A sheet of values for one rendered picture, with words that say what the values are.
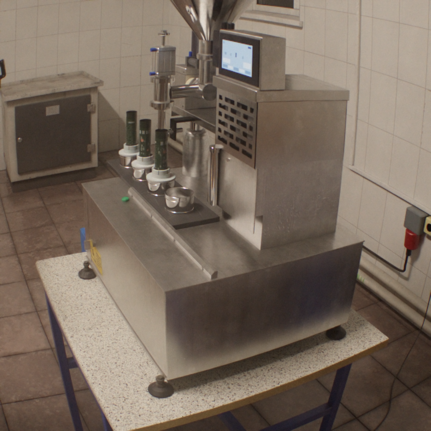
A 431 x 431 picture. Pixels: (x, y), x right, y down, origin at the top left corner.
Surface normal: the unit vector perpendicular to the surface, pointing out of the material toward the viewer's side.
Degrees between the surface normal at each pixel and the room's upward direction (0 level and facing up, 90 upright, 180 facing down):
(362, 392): 0
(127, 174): 0
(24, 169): 90
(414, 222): 90
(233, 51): 90
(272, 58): 90
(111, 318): 0
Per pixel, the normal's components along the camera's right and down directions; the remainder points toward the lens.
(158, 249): 0.03, -0.91
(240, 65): -0.90, 0.17
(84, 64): 0.44, 0.39
